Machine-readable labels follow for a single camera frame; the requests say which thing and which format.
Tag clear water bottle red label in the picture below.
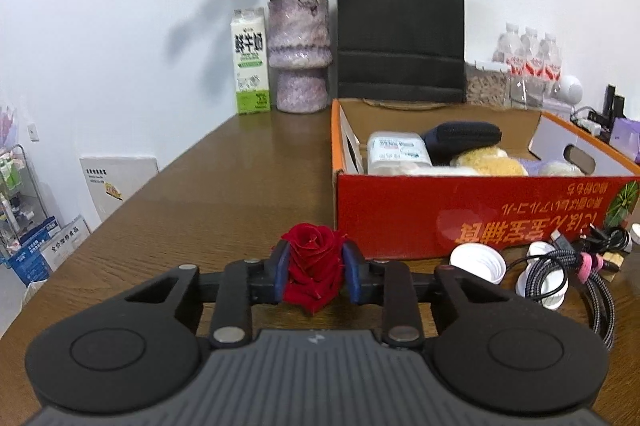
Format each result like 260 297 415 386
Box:
517 26 546 80
539 32 564 83
492 22 523 74

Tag blue white carton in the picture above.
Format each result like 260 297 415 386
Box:
5 216 61 287

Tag white two-tier cap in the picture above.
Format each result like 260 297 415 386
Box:
515 241 569 310

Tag white green milk carton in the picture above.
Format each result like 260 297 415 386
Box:
230 6 272 116

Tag white and yellow plush alpaca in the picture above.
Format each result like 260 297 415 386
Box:
449 145 530 177

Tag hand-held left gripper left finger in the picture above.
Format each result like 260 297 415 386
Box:
124 240 292 349

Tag white printed carton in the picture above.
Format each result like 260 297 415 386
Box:
39 215 92 271

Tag metal wire rack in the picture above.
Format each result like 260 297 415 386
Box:
0 143 51 252

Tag white tissue pack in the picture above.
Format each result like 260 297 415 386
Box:
366 131 434 177

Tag white power strip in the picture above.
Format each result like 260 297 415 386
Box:
570 106 613 137

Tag red rose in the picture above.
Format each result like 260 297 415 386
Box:
279 223 349 314

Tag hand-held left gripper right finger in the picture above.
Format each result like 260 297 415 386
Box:
341 240 518 349

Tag white cardboard sheet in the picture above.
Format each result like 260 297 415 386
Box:
79 155 160 223

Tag white threaded bottle cap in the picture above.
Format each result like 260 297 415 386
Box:
449 243 508 284

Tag iridescent bath pouf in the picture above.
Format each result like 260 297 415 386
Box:
537 160 586 177

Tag clear snack container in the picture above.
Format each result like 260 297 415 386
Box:
465 60 513 108

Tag braided black white cable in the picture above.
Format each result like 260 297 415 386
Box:
502 226 633 352

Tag white round speaker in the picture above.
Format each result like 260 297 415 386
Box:
550 75 584 103

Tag black upright boxes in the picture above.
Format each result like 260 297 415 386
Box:
602 84 628 142

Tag black paper bag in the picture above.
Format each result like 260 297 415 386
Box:
336 0 467 104

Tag purple tissue box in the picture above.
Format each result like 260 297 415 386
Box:
611 117 640 162

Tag wooden desktop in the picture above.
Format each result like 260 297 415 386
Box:
0 109 640 357

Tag red cardboard box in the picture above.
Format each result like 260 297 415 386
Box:
330 98 640 259

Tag navy fabric pouch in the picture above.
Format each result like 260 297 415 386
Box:
419 121 503 166

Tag purple speckled vase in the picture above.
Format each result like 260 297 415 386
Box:
267 0 332 113

